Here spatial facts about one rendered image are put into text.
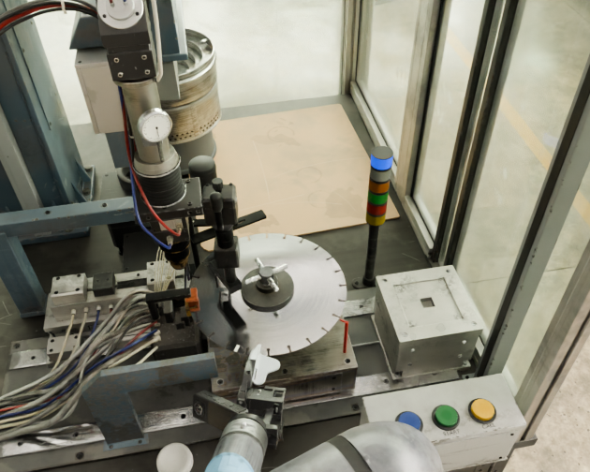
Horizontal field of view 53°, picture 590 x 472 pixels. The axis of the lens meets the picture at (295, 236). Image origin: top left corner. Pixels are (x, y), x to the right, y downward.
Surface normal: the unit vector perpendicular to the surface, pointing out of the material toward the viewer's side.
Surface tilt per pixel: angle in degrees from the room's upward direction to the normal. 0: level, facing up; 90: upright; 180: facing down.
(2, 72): 90
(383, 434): 32
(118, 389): 90
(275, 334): 0
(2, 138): 90
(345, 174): 0
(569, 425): 0
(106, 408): 90
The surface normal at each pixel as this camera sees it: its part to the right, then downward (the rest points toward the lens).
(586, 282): -0.98, 0.14
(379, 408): -0.02, -0.71
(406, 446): 0.45, -0.80
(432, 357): 0.18, 0.69
